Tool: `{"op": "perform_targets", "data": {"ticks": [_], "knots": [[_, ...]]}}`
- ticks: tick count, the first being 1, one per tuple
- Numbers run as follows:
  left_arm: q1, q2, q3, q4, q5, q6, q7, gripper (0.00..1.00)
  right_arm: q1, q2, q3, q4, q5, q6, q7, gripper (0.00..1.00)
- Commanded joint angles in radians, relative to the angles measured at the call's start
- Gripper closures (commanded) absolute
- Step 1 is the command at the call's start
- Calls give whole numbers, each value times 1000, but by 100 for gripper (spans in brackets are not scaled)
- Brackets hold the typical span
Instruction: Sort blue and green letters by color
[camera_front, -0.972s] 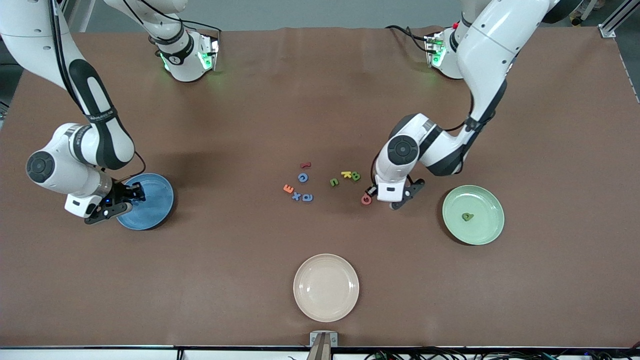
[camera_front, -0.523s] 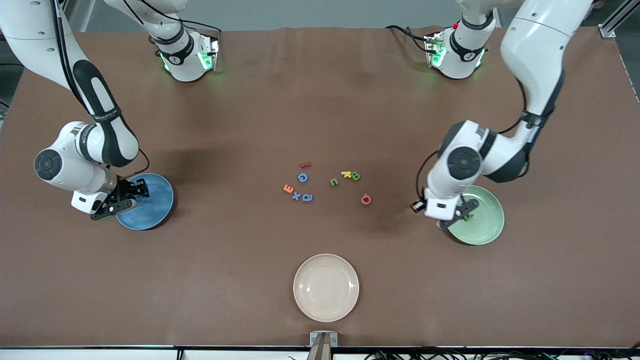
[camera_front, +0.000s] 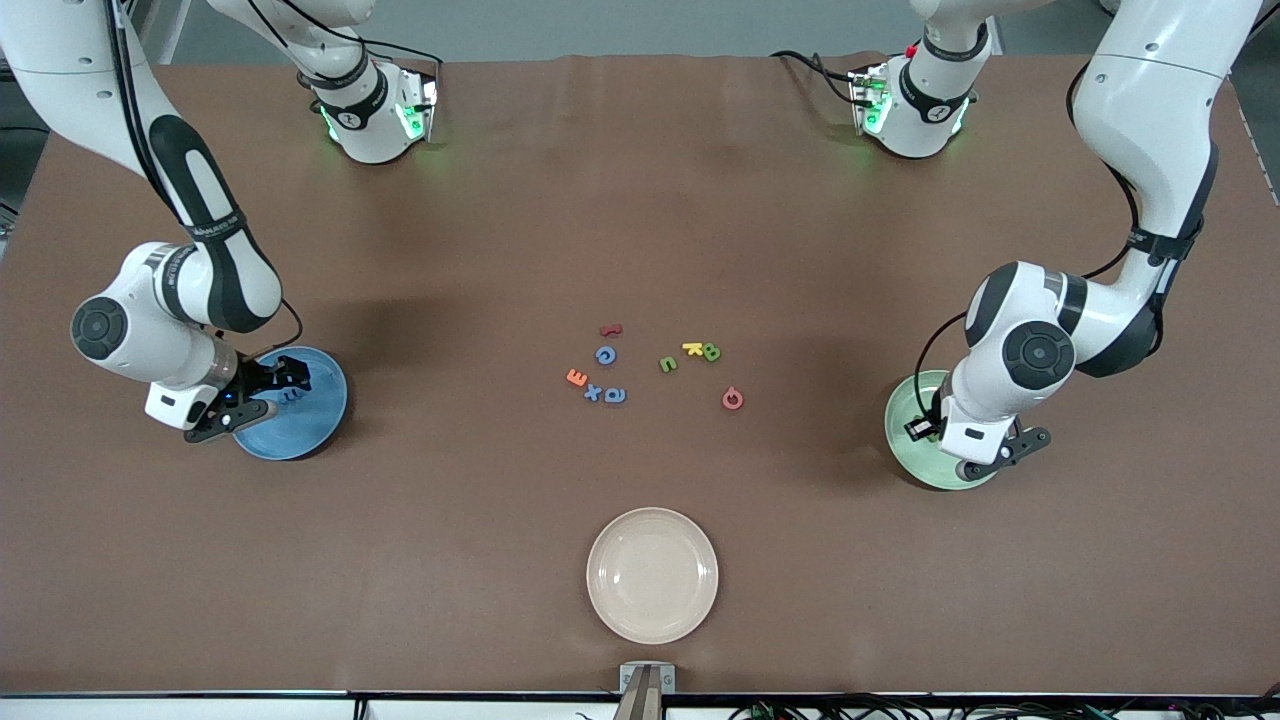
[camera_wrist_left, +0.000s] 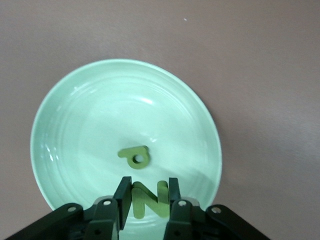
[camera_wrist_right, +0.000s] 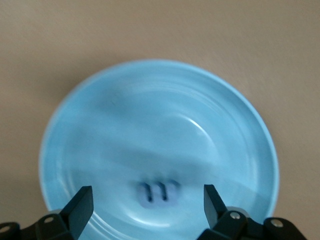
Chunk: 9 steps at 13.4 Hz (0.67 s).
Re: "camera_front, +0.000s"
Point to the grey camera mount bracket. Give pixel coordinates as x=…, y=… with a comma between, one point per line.
x=647, y=685

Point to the green plate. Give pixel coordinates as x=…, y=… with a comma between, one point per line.
x=925, y=468

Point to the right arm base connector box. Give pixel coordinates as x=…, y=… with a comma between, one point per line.
x=418, y=105

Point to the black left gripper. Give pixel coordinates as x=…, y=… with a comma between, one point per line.
x=928, y=425

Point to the green foam letter B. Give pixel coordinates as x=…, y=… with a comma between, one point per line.
x=711, y=353

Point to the blue plate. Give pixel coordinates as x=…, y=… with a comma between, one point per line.
x=310, y=430

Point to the cream plate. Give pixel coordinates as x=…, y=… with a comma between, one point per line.
x=652, y=575

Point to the white table edge rail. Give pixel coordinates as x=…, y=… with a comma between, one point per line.
x=200, y=710

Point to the orange foam letter E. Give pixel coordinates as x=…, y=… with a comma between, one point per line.
x=575, y=377

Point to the pink foam letter Q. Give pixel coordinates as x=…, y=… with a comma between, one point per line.
x=724, y=399

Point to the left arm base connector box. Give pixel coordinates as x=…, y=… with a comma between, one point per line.
x=868, y=100

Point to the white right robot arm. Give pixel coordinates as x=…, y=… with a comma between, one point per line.
x=130, y=340

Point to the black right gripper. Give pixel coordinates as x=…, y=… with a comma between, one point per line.
x=256, y=379

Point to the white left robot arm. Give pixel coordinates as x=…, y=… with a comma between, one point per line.
x=1140, y=120

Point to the blue foam letter G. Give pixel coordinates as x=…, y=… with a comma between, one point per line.
x=598, y=356

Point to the brown table cover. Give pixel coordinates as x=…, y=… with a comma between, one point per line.
x=400, y=600

